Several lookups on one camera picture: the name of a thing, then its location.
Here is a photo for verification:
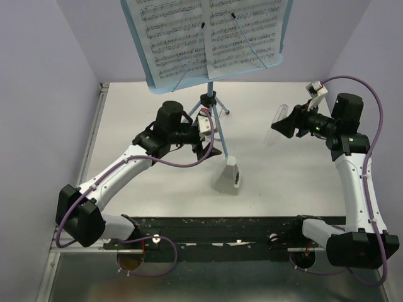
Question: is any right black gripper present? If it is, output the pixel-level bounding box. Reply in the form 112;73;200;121
271;99;338;138

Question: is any clear metronome cover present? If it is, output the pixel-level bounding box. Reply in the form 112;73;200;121
263;104;290;146

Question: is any grey metronome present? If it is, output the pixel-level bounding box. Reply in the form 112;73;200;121
212;155;241;196

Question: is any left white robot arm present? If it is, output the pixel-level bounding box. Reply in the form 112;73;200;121
55;101;221;249

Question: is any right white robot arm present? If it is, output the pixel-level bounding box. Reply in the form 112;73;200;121
271;93;400;269

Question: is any light blue music stand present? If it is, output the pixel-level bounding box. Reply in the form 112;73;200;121
120;0;294;158

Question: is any right sheet music page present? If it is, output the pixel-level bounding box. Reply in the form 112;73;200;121
201;0;288;79

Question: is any sheet music page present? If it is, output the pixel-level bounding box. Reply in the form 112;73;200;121
120;1;207;94
201;0;288;79

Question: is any left sheet music page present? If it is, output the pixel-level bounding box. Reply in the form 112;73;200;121
120;1;207;94

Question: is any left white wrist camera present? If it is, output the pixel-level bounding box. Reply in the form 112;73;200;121
196;109;215;135

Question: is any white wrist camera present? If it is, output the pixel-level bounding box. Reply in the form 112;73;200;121
196;109;215;135
306;81;328;111

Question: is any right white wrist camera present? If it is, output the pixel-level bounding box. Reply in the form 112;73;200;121
306;81;328;111

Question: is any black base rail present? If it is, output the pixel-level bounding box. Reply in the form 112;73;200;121
103;216;323;262

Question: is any aluminium frame rail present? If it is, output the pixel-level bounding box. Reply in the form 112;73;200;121
35;83;110;301

